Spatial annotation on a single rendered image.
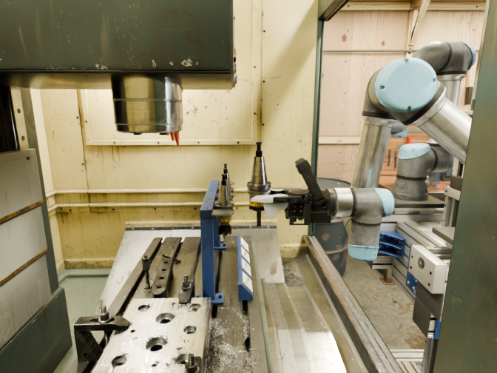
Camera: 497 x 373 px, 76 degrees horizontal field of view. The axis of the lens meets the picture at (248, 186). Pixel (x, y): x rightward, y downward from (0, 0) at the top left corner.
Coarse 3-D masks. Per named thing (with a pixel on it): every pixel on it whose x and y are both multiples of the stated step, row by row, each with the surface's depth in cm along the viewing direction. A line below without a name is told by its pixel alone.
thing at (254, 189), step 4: (248, 184) 79; (252, 184) 79; (256, 184) 79; (260, 184) 79; (264, 184) 79; (268, 184) 79; (248, 188) 80; (252, 188) 79; (256, 188) 78; (260, 188) 78; (264, 188) 78; (268, 188) 79; (248, 192) 80; (252, 192) 79; (256, 192) 79; (260, 192) 79; (264, 192) 79; (268, 192) 80
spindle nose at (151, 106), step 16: (112, 80) 70; (128, 80) 68; (144, 80) 68; (160, 80) 69; (176, 80) 73; (112, 96) 72; (128, 96) 69; (144, 96) 68; (160, 96) 70; (176, 96) 73; (128, 112) 69; (144, 112) 69; (160, 112) 70; (176, 112) 74; (128, 128) 70; (144, 128) 70; (160, 128) 71; (176, 128) 75
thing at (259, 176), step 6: (258, 162) 79; (264, 162) 79; (252, 168) 80; (258, 168) 79; (264, 168) 79; (252, 174) 80; (258, 174) 79; (264, 174) 79; (252, 180) 80; (258, 180) 79; (264, 180) 79
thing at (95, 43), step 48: (0, 0) 59; (48, 0) 60; (96, 0) 60; (144, 0) 60; (192, 0) 61; (0, 48) 61; (48, 48) 61; (96, 48) 62; (144, 48) 62; (192, 48) 62
